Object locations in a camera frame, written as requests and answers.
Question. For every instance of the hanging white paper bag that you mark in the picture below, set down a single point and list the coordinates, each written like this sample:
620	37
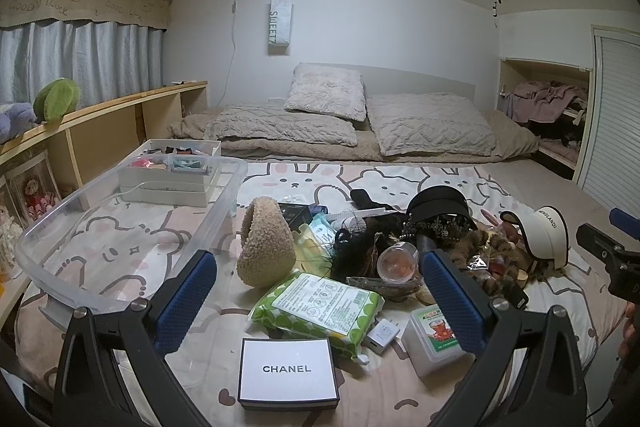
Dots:
280	22

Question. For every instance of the white organizer box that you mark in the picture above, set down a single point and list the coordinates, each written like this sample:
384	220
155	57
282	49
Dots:
150	192

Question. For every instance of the pile of clothes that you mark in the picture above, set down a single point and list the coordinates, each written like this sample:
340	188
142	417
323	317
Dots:
545	99

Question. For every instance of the teal wipes pack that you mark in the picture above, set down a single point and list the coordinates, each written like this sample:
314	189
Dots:
322	232

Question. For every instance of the small blue box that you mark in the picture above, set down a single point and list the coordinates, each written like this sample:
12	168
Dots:
318	209

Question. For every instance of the white box black edge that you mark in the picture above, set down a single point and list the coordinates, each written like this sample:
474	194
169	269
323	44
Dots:
287	387

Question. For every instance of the black sock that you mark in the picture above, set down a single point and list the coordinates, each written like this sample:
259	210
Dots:
362	197

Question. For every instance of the purple plush toy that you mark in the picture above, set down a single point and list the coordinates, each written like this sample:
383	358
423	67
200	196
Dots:
15	122

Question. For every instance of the brown furry headband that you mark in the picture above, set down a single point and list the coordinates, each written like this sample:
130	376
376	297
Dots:
492	242

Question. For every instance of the beige blanket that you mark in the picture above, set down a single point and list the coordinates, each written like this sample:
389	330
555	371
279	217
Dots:
510	137

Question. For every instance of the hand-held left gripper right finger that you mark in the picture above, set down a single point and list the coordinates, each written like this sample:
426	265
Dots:
450	302

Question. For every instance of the brown patterned pouch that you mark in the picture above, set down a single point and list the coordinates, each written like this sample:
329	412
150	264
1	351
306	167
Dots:
380	288

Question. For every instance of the fuzzy beige headband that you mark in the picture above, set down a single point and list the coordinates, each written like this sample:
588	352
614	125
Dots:
260	257

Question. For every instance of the small black box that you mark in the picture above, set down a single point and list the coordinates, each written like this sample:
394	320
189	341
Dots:
295	212

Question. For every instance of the person's right hand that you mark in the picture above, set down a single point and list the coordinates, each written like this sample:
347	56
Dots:
631	332

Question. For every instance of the white visor cap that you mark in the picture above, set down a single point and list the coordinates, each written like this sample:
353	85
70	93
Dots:
550	232

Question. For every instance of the display box with white doll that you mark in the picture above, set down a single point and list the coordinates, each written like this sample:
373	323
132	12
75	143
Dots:
7	232

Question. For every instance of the fluffy beige pillow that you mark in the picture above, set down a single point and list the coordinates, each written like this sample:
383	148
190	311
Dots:
325	92

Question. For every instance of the clear jar orange contents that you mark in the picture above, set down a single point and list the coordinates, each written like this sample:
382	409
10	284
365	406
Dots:
397	262

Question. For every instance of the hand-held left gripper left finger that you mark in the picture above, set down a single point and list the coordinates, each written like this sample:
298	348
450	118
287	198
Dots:
185	297

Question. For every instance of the black rhinestone hairband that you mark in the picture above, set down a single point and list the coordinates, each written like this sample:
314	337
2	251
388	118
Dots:
445	224

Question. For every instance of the pile of small hair accessories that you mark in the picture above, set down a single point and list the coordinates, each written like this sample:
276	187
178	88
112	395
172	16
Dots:
170	159

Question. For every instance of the grey curtain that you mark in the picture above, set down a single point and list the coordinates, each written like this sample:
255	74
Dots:
90	57

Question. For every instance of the wooden shelf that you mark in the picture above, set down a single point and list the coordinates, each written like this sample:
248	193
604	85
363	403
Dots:
100	137

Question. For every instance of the grey headboard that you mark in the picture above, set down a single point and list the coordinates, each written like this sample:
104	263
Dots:
415	82

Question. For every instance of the green plush toy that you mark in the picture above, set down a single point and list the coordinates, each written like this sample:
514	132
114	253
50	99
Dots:
55	99

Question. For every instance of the display box with red doll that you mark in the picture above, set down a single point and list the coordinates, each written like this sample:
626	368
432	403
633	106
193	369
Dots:
35	192

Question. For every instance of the clear plastic container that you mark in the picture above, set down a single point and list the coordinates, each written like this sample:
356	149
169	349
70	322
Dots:
50	227

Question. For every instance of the small black case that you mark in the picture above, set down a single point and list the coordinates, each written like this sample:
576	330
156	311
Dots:
516	294

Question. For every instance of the white louvred wardrobe door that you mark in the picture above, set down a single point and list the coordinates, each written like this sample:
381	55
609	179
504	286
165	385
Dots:
615	117

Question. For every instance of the green wet wipes pack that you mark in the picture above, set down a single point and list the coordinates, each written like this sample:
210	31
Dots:
310	307

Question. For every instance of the yellow-green packet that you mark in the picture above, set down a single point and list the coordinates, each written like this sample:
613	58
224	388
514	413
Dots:
310	252

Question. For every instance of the white charger plug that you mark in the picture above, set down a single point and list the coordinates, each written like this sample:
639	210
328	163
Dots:
382	334

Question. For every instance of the black feather hair accessory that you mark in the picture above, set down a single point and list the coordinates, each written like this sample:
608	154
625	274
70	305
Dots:
350	252

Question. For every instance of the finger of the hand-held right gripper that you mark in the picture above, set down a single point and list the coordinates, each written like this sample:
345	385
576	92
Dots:
625	219
620	272

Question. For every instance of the black visor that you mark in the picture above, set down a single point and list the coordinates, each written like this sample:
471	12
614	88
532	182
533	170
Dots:
435	202

